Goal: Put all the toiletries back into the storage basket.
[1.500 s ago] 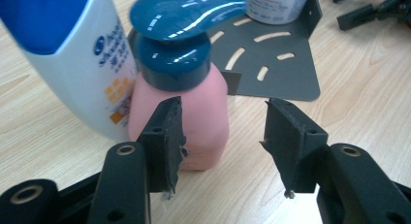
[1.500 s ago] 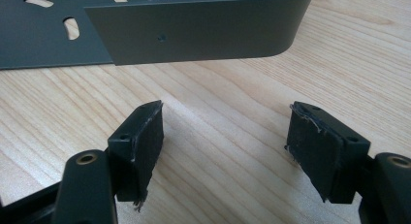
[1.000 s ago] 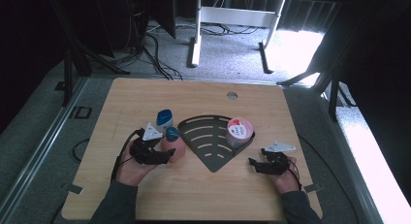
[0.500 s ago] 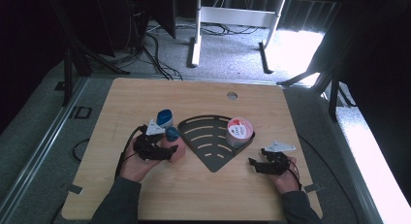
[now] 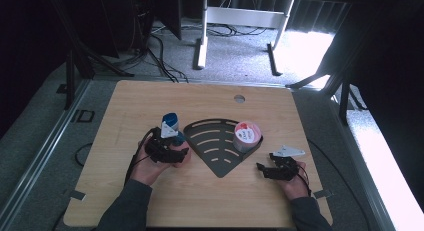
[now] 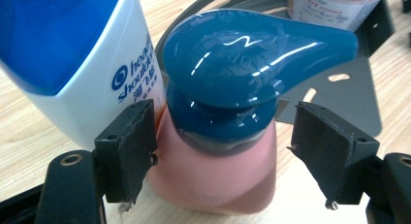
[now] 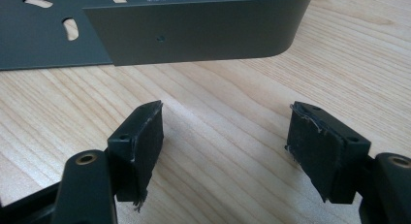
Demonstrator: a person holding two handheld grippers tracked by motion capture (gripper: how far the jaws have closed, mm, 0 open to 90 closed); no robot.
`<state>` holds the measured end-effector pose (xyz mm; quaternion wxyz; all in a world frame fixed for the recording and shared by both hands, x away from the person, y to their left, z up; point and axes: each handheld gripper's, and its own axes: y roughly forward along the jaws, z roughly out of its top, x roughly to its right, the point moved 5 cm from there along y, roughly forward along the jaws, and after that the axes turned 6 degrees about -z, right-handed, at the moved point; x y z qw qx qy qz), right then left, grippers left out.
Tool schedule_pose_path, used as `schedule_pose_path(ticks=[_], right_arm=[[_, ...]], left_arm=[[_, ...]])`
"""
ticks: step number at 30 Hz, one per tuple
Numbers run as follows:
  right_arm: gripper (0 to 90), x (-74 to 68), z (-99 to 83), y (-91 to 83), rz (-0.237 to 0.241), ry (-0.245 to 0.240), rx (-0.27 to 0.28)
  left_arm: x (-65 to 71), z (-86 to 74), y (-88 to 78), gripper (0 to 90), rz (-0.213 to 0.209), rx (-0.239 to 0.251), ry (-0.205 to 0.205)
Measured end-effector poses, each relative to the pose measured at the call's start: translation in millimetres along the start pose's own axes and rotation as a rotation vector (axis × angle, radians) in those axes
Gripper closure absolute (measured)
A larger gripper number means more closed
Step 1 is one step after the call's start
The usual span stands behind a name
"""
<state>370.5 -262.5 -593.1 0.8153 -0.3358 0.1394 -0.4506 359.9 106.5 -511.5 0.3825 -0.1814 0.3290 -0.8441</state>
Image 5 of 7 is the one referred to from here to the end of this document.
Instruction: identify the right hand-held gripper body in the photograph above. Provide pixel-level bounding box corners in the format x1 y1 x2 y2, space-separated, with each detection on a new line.
270 144 306 182

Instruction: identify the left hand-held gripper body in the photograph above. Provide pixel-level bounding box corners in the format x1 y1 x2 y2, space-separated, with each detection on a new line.
145 121 179 164

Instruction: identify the pink pump bottle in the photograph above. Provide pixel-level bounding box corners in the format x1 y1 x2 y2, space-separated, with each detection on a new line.
171 130 193 169

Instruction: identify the white bottle with blue cap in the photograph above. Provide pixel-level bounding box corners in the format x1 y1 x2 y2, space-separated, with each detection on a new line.
161 112 181 139

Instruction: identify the black corner shelf rack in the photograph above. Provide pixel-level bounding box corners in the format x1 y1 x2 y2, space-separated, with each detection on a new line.
182 118 264 179

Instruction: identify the pink round container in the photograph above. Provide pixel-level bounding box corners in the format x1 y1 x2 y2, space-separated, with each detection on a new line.
232 120 263 154

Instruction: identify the person's right hand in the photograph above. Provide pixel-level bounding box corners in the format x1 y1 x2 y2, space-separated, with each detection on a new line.
279 161 312 201

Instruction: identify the person's left hand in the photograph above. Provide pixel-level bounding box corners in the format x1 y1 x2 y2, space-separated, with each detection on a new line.
129 145 174 187

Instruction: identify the grey tape piece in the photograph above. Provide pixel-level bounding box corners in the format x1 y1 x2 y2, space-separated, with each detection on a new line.
313 189 334 199
63 189 87 201

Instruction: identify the black metal stand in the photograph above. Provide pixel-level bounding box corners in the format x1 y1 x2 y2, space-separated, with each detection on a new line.
286 30 369 126
46 0 135 111

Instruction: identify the dark computer tower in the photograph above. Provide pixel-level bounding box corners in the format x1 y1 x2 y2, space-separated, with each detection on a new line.
96 0 155 57

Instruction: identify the left hand-held gripper cable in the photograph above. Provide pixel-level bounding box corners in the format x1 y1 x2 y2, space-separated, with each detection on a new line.
123 127 158 187

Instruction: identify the hand-held gripper cable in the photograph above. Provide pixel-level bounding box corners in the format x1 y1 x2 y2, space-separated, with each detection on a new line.
297 164 313 196
123 127 158 187

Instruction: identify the right hand-held gripper cable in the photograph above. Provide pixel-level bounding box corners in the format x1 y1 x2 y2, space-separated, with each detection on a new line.
297 164 313 196

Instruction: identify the thin black floor cable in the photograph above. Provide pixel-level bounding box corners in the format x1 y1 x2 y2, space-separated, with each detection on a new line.
307 139 372 231

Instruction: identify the grey metal floor rail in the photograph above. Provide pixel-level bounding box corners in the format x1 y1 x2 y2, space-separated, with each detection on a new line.
0 79 92 222
328 94 398 231

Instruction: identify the black cable loop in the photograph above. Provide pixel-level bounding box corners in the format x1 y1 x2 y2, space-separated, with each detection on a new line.
74 142 94 167

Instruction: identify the black floor cable bundle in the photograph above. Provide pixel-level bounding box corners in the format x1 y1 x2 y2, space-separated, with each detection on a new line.
146 34 190 84

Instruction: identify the white desk frame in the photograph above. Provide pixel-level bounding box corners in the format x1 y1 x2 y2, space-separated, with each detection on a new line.
193 0 296 77

